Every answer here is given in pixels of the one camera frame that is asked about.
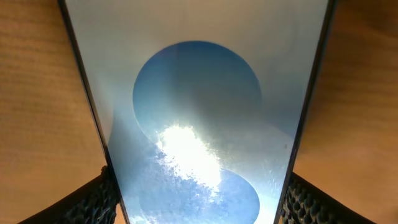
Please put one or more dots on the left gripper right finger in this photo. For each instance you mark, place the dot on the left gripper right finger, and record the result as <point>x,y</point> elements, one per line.
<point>306,204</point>

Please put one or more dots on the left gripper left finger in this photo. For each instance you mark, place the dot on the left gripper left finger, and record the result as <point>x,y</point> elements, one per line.
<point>93,203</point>

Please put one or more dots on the blue Galaxy smartphone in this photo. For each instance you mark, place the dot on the blue Galaxy smartphone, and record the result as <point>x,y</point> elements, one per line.
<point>200,105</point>

